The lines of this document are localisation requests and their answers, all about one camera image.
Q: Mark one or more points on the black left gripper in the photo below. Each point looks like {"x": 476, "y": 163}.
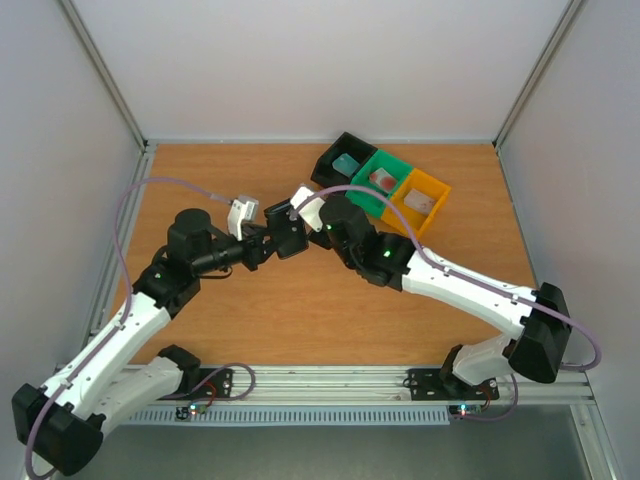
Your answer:
{"x": 257, "y": 252}

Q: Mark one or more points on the green plastic bin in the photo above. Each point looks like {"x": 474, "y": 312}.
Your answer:
{"x": 370, "y": 204}

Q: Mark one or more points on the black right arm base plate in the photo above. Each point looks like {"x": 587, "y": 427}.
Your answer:
{"x": 429, "y": 384}

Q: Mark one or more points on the yellow plastic bin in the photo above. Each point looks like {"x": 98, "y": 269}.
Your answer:
{"x": 429, "y": 185}

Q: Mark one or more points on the white slotted cable duct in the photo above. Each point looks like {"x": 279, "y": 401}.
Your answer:
{"x": 236, "y": 416}

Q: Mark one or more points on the red patterned card stack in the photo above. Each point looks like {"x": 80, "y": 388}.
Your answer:
{"x": 383, "y": 180}

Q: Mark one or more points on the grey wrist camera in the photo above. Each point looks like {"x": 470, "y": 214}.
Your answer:
{"x": 243, "y": 209}
{"x": 310, "y": 212}

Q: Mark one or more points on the black plastic bin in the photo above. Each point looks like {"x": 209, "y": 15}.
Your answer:
{"x": 325, "y": 176}

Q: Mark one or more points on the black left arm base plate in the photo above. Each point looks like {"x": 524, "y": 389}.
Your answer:
{"x": 201, "y": 384}

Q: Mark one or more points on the teal card stack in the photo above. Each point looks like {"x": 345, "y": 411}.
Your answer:
{"x": 345, "y": 165}

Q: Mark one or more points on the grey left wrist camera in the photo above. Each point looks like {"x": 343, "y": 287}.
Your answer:
{"x": 243, "y": 209}

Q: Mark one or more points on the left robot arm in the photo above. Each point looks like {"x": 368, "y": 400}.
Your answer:
{"x": 65, "y": 420}

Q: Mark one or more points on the aluminium front rail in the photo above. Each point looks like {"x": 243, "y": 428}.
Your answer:
{"x": 393, "y": 385}

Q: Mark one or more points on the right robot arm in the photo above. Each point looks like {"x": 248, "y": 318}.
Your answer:
{"x": 531, "y": 342}

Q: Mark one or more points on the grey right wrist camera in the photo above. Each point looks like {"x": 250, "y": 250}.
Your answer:
{"x": 310, "y": 212}

